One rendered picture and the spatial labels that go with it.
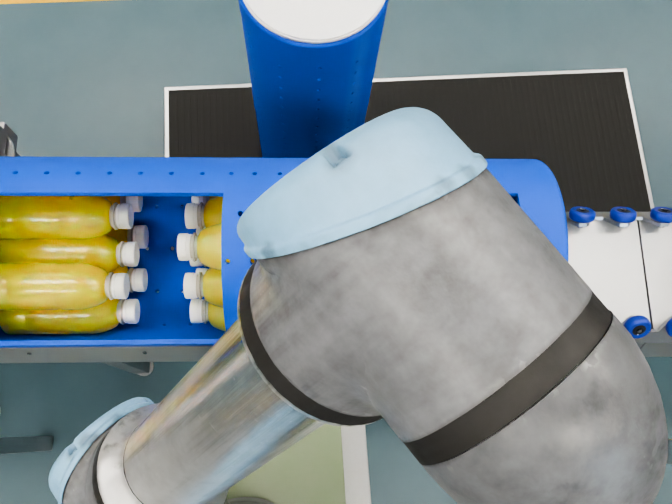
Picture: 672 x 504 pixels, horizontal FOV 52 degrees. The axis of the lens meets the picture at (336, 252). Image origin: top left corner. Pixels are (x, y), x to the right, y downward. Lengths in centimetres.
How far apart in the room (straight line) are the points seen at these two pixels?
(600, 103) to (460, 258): 213
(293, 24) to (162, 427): 90
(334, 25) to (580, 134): 123
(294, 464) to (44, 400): 148
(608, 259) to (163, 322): 79
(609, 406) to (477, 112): 198
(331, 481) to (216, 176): 43
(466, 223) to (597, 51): 240
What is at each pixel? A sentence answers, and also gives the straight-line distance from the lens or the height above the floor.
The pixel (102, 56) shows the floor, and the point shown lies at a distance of 254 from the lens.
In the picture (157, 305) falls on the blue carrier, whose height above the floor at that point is 97.
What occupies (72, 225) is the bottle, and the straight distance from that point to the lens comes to 106.
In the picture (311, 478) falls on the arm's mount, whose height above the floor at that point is 127.
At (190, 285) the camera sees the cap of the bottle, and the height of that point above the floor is 112.
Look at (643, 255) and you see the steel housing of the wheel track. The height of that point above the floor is 93.
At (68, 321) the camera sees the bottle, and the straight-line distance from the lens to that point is 111.
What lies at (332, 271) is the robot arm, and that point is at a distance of 29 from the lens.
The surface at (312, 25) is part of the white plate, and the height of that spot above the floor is 104.
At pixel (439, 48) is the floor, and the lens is 251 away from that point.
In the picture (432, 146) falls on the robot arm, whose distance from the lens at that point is 30.
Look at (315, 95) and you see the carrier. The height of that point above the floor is 84.
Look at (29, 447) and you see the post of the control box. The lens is 207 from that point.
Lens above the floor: 210
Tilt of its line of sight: 75 degrees down
